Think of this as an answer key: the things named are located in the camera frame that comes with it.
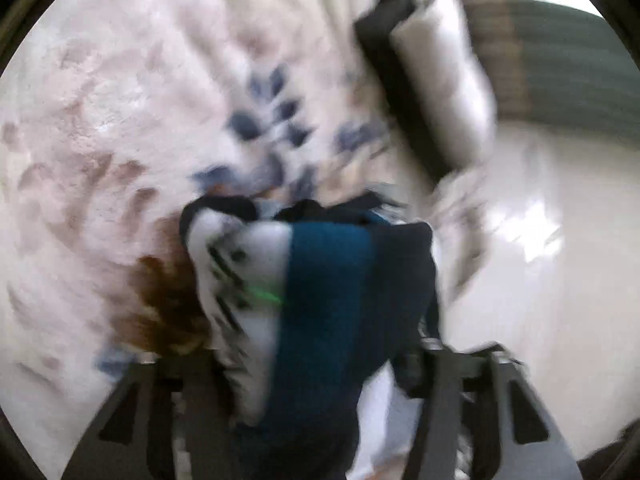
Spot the navy teal patterned sock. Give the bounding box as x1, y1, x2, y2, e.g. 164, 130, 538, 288
179, 193, 438, 479

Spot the white fluffy garment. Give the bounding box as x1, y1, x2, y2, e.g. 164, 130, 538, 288
390, 0, 497, 170

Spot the white floral fleece blanket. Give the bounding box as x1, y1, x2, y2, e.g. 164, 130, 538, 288
1, 0, 483, 479

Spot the striped green curtain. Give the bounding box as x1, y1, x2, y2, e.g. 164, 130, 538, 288
465, 0, 639, 143

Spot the black folded garment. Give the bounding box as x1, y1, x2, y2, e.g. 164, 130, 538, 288
354, 0, 452, 184

